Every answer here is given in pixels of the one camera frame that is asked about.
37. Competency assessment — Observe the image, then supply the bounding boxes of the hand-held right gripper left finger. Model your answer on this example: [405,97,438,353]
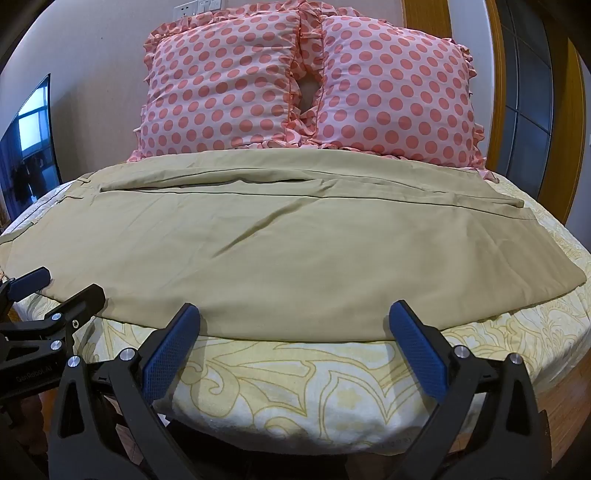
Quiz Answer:
[47,303,202,480]

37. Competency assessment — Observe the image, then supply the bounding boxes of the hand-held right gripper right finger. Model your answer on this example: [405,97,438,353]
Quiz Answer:
[389,300,548,480]

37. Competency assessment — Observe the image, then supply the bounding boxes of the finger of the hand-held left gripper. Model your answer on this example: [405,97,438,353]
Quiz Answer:
[0,283,106,354]
[0,266,52,302]

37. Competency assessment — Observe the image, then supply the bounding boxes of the khaki pants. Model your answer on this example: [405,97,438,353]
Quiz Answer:
[4,150,587,343]

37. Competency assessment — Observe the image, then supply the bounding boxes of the bed with yellow floral sheet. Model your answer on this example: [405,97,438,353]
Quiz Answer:
[0,173,591,455]

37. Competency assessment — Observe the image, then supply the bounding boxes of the pink polka dot pillow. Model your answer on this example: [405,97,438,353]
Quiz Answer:
[126,4,309,163]
[285,10,500,183]

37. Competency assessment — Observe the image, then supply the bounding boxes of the wall television screen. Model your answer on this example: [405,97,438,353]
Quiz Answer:
[0,73,62,217]

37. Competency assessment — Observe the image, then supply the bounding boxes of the wooden door frame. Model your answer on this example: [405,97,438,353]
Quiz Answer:
[403,0,587,222]

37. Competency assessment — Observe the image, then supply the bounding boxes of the white wall socket panel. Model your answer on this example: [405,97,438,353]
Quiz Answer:
[172,0,224,16]

